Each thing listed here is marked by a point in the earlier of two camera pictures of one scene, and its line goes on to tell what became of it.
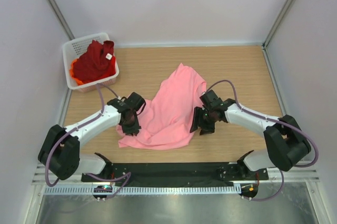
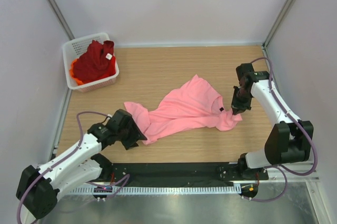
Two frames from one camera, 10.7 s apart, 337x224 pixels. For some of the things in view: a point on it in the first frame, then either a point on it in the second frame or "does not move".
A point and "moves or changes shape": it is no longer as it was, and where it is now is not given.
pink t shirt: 166,120 moves or changes shape
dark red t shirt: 98,62 does not move
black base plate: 175,174 does not move
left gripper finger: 127,130 to 129,143
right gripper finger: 197,112 to 236,110
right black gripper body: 206,116 to 245,99
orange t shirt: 71,70 does not move
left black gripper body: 131,121 to 124,133
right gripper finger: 207,127 to 235,104
